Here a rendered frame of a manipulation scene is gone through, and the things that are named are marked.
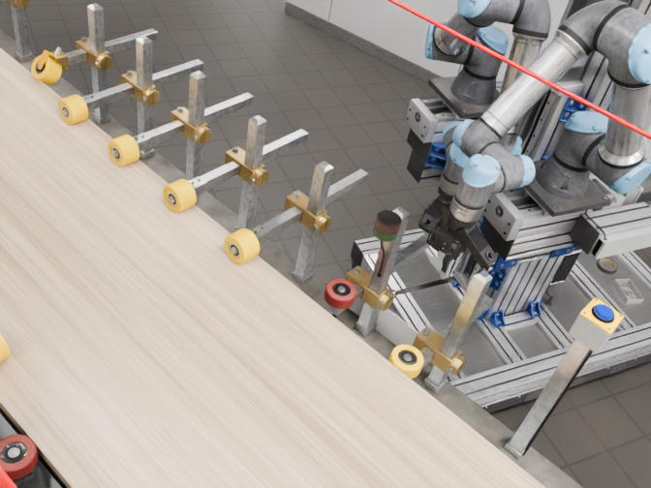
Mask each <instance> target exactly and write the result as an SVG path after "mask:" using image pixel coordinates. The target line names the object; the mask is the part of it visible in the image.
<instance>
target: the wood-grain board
mask: <svg viewBox="0 0 651 488"><path fill-rule="evenodd" d="M61 99H63V98H61V97H60V96H59V95H58V94H56V93H55V92H54V91H53V90H51V89H50V88H49V87H48V86H46V85H45V84H44V83H43V82H41V81H40V80H38V79H36V78H34V77H33V75H32V74H31V73H30V72H29V71H28V70H26V69H25V68H24V67H23V66H21V65H20V64H19V63H18V62H16V61H15V60H14V58H12V57H11V56H10V55H9V54H7V53H6V52H5V51H4V50H3V49H1V48H0V333H1V334H2V336H3V337H4V339H5V341H6V343H7V345H8V348H9V350H10V356H9V357H8V358H6V359H4V360H2V361H0V408H1V409H2V410H3V411H4V413H5V414H6V415H7V416H8V417H9V419H10V420H11V421H12V422H13V423H14V425H15V426H16V427H17V428H18V430H19V431H20V432H21V433H22V434H23V435H24V436H27V437H29V438H30V439H32V440H33V442H34V443H35V445H36V448H37V451H38V452H39V454H40V455H41V456H42V457H43V458H44V460H45V461H46V462H47V463H48V465H49V466H50V467H51V468H52V469H53V471H54V472H55V473H56V474H57V475H58V477H59V478H60V479H61V480H62V481H63V483H64V484H65V485H66V486H67V487H68V488H545V487H544V486H543V485H541V484H540V483H539V482H538V481H537V480H536V479H535V478H534V477H532V476H531V475H530V474H528V473H527V472H525V471H524V470H523V469H521V468H520V467H519V466H518V465H517V464H516V463H515V462H514V461H512V460H511V459H510V458H509V457H507V456H506V455H505V454H504V453H502V452H501V451H500V450H499V449H497V448H496V447H495V446H494V445H493V444H491V443H490V442H489V441H487V440H486V439H485V438H484V437H482V436H481V435H480V434H479V433H477V432H476V431H475V430H474V429H472V428H471V427H470V426H469V425H467V424H466V423H465V422H464V421H463V420H461V419H460V418H459V417H458V416H456V415H455V414H454V413H453V412H451V411H450V410H449V409H447V408H446V407H445V406H444V405H442V404H441V403H440V402H439V401H437V400H436V399H435V398H434V397H433V396H431V395H430V394H429V393H428V392H426V391H425V390H424V389H423V388H421V387H420V386H419V385H418V384H416V383H415V382H414V381H412V380H411V379H410V378H409V377H407V376H406V375H405V374H404V373H403V372H401V371H400V370H399V369H398V368H396V367H395V366H394V365H393V364H391V363H390V362H389V361H388V360H386V359H385V358H384V357H383V356H381V355H380V354H379V353H378V352H376V351H375V350H374V349H373V348H371V347H370V346H369V345H368V344H366V343H365V342H364V341H363V340H361V339H360V338H359V337H358V336H357V335H356V334H355V333H354V332H352V331H351V330H350V329H349V328H347V327H346V326H345V325H344V324H343V323H341V322H340V321H339V320H337V319H336V318H335V317H334V316H332V315H331V314H330V313H329V312H327V311H326V310H325V309H324V308H322V307H321V306H320V305H319V304H317V303H316V302H315V301H314V300H313V299H311V298H310V297H309V296H308V295H306V294H305V293H304V292H303V291H301V290H300V289H299V288H297V287H296V286H295V285H294V284H292V283H291V282H290V281H289V280H287V279H286V278H285V277H284V276H282V275H281V274H280V273H279V272H278V271H276V270H275V269H274V268H273V267H271V266H270V265H269V264H268V263H266V262H265V261H264V260H263V259H261V258H260V257H259V256H255V257H253V258H251V259H249V260H247V261H246V262H244V263H242V264H238V263H235V262H234V261H232V260H231V259H230V257H229V256H228V254H227V252H226V250H225V245H224V242H225V238H226V237H227V236H229V235H231V234H230V233H229V232H228V231H226V230H225V229H224V228H222V227H221V226H220V225H219V224H218V223H216V222H215V221H214V220H213V219H211V218H210V217H209V216H208V215H206V214H205V213H204V212H203V211H201V210H200V209H199V208H198V207H197V206H196V205H193V206H191V207H189V208H187V209H185V210H183V211H181V212H179V213H176V212H173V211H172V210H170V208H169V207H168V206H167V204H166V202H165V200H164V196H163V190H164V187H165V186H167V185H169V183H167V182H166V181H165V180H164V179H162V178H161V177H160V176H159V175H158V174H156V173H155V172H154V171H153V170H151V169H150V168H149V167H147V166H146V165H145V164H144V163H142V162H141V161H140V160H137V161H134V162H132V163H130V164H128V165H126V166H123V167H120V166H118V165H117V164H116V163H115V162H114V161H113V160H112V158H111V157H110V155H109V150H108V144H109V141H110V140H112V139H113V138H111V137H110V136H109V135H107V134H106V133H105V132H104V131H102V130H101V129H100V128H99V127H98V126H96V125H95V124H94V123H93V122H91V121H90V120H89V119H88V118H87V119H86V120H83V121H81V122H78V123H76V124H73V125H69V124H67V123H66V122H65V121H64V120H63V118H62V117H61V115H60V112H59V109H58V102H59V100H61Z"/></svg>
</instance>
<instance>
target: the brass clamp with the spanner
mask: <svg viewBox="0 0 651 488"><path fill-rule="evenodd" d="M356 267H358V268H359V269H360V274H358V275H356V274H354V273H353V269H352V270H351V271H349V272H348V273H347V274H346V278H345V280H348V281H350V282H351V283H352V284H357V285H359V286H360V287H361V288H363V293H362V296H361V297H360V299H361V300H363V301H364V302H365V303H367V304H368V305H369V306H370V307H372V308H373V309H374V310H375V309H377V308H379V309H380V310H382V311H384V310H385V309H387V308H388V307H389V306H390V304H391V303H392V301H393V295H391V294H390V293H389V288H388V287H387V288H386V289H385V290H383V291H382V292H381V293H379V294H378V293H376V292H375V291H373V290H372V289H370V288H369V284H370V280H371V277H372V275H370V274H369V273H368V272H366V271H365V270H364V269H362V268H361V267H360V266H356Z"/></svg>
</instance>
